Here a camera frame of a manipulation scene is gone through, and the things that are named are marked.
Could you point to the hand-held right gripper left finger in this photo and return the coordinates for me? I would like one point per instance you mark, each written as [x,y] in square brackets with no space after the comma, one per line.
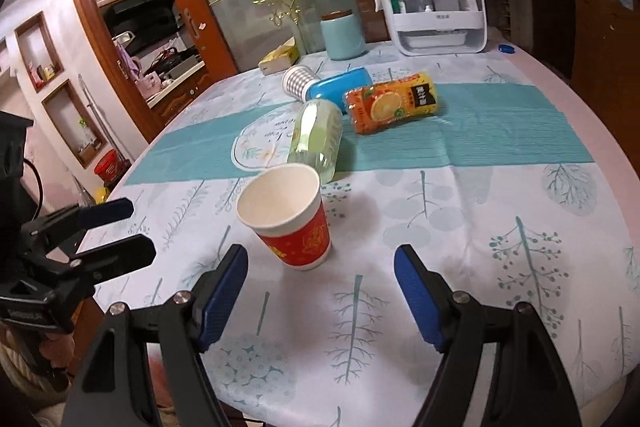
[225,297]

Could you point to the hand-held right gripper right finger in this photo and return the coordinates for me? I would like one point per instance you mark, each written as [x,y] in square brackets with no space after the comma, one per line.
[417,299]

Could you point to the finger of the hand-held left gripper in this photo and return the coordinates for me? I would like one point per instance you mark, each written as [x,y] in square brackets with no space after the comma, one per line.
[125,256]
[107,212]

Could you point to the checkered paper cup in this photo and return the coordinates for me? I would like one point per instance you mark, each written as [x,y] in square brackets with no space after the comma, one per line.
[297,82]

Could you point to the red and white paper cup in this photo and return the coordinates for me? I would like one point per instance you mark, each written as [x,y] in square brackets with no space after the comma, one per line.
[300,249]

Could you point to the person's left hand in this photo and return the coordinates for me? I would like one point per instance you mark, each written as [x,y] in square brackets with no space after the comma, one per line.
[56,349]

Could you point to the red bucket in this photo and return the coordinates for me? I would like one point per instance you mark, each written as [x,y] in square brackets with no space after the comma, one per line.
[107,167]

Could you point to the tree print tablecloth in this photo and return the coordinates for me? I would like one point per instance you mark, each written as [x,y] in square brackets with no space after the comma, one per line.
[500,232]

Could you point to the kitchen counter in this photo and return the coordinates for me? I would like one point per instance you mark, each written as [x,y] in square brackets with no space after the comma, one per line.
[172,74]

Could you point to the clear plastic bottle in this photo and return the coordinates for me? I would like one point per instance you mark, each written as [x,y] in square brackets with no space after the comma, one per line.
[315,132]

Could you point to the orange juice bottle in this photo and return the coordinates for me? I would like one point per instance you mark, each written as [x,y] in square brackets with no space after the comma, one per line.
[390,104]

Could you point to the black range hood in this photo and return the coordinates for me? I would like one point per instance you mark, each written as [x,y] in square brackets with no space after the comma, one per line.
[142,13]

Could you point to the yellow tissue pack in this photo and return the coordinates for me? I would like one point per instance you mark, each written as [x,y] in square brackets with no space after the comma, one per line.
[280,57]

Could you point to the blue bottle cap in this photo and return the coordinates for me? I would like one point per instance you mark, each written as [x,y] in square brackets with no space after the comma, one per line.
[506,49]

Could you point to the light blue canister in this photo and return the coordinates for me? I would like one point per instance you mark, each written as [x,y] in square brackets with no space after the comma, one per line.
[342,38]

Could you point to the white storage organizer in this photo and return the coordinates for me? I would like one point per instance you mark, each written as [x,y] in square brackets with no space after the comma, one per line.
[435,27]

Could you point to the dark wooden cabinet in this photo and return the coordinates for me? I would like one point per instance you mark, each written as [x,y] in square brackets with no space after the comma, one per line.
[605,39]

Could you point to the wooden wall niche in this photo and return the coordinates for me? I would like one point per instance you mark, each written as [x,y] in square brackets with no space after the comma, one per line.
[40,52]
[75,122]

